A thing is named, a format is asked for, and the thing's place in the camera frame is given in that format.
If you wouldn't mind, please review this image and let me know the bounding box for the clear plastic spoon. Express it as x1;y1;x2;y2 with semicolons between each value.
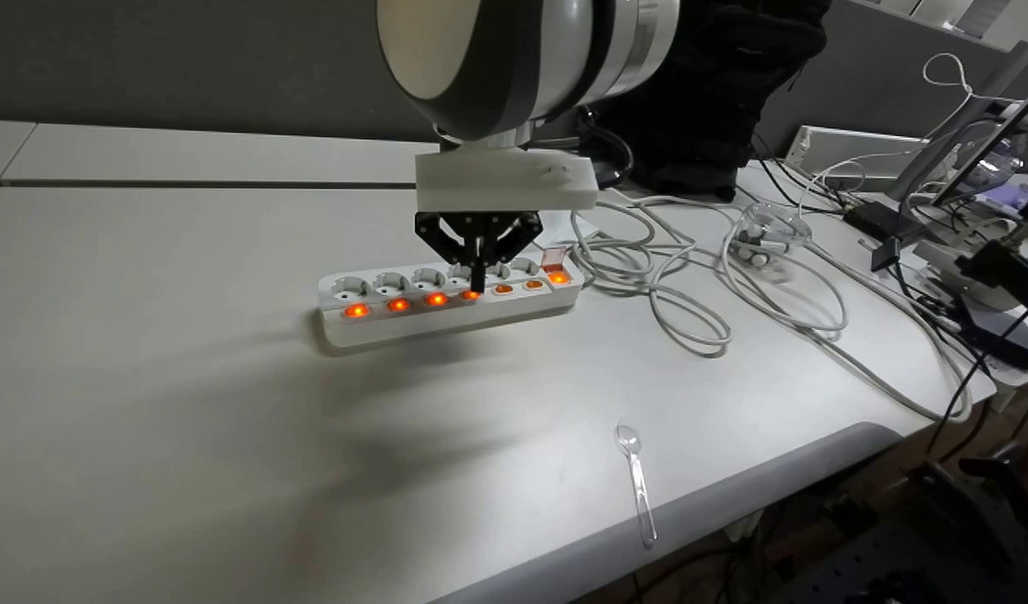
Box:
615;424;659;550

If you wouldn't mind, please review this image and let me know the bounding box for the white flat box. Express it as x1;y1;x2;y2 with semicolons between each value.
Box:
785;125;930;183

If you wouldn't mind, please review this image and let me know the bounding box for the black bag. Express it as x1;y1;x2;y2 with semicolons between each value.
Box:
596;0;834;203

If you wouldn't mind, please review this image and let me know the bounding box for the white power strip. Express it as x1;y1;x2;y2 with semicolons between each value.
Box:
316;248;585;350

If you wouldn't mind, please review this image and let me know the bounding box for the black flat device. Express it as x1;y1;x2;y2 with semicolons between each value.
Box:
957;300;1028;371

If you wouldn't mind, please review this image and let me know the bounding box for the coil of white cable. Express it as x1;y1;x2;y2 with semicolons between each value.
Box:
568;195;976;424

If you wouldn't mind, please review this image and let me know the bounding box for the camera on mount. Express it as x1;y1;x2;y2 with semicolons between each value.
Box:
954;220;1028;330

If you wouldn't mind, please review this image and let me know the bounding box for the clear plastic package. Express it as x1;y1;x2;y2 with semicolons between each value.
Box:
726;202;814;283

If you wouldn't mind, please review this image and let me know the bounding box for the black power adapter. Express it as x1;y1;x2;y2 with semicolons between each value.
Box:
844;200;904;246

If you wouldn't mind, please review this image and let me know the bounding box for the monitor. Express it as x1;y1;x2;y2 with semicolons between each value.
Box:
885;40;1028;221

